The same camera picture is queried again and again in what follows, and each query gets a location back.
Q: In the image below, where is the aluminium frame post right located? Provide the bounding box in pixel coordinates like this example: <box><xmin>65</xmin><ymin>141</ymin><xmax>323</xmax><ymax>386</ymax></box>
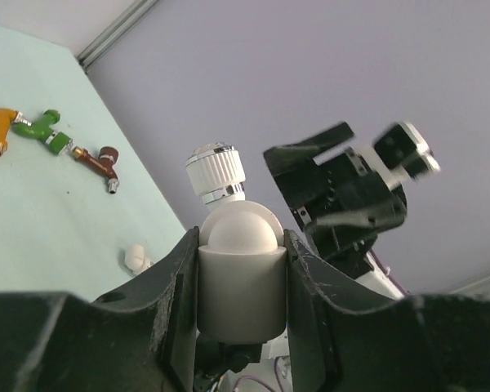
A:
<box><xmin>76</xmin><ymin>0</ymin><xmax>160</xmax><ymax>74</ymax></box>

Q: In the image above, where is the white elbow pipe fitting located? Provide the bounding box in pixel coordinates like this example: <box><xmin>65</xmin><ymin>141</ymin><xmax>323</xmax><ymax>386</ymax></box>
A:
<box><xmin>123</xmin><ymin>244</ymin><xmax>154</xmax><ymax>276</ymax></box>
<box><xmin>197</xmin><ymin>200</ymin><xmax>287</xmax><ymax>345</ymax></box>

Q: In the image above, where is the grey white water faucet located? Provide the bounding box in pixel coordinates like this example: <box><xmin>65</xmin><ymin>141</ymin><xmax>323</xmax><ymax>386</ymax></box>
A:
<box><xmin>185</xmin><ymin>142</ymin><xmax>246</xmax><ymax>212</ymax></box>

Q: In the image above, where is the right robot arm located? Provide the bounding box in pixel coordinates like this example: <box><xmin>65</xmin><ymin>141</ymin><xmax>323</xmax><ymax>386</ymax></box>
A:
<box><xmin>292</xmin><ymin>148</ymin><xmax>408</xmax><ymax>299</ymax></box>

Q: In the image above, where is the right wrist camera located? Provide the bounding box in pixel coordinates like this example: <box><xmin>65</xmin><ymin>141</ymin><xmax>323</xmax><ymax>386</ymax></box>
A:
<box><xmin>354</xmin><ymin>122</ymin><xmax>441</xmax><ymax>190</ymax></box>

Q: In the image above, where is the brown water faucet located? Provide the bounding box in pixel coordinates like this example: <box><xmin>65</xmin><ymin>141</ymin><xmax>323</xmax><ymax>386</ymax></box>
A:
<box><xmin>71</xmin><ymin>146</ymin><xmax>120</xmax><ymax>194</ymax></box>

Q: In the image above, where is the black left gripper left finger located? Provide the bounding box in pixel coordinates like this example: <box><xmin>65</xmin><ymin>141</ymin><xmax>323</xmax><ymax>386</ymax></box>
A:
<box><xmin>0</xmin><ymin>229</ymin><xmax>198</xmax><ymax>391</ymax></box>

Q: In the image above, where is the green water faucet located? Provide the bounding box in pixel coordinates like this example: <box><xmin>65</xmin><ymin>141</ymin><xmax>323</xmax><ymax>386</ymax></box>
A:
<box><xmin>12</xmin><ymin>109</ymin><xmax>74</xmax><ymax>155</ymax></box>

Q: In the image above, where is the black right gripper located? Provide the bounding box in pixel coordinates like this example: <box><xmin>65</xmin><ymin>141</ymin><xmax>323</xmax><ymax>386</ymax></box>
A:
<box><xmin>263</xmin><ymin>122</ymin><xmax>408</xmax><ymax>261</ymax></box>

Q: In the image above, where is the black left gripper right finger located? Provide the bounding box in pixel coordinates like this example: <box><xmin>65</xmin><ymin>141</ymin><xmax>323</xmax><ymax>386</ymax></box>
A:
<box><xmin>284</xmin><ymin>230</ymin><xmax>490</xmax><ymax>391</ymax></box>

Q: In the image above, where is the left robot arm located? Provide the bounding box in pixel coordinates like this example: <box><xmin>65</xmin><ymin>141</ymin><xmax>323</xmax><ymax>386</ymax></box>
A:
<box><xmin>0</xmin><ymin>122</ymin><xmax>490</xmax><ymax>391</ymax></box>

